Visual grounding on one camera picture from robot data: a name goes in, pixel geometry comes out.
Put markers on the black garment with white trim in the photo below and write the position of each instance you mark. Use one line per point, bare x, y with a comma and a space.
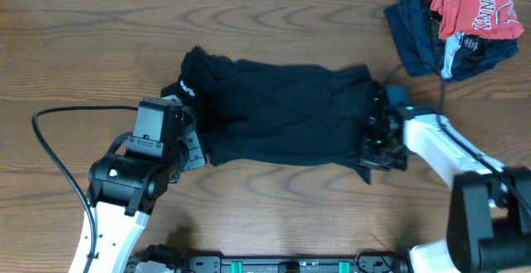
468, 55

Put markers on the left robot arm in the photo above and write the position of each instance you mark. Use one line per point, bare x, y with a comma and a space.
124, 188

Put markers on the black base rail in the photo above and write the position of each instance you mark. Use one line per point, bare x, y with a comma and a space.
161, 258

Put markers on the red printed t-shirt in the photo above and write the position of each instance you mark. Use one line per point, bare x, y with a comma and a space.
488, 19

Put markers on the black t-shirt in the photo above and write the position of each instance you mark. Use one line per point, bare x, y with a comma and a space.
305, 115

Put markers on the navy blue folded garment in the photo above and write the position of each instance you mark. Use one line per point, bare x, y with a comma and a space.
410, 26

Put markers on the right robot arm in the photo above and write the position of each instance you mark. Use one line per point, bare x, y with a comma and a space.
488, 228

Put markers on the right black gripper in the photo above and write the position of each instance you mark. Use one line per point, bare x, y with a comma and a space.
367, 158

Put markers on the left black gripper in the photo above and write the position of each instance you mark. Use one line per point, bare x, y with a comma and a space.
198, 158

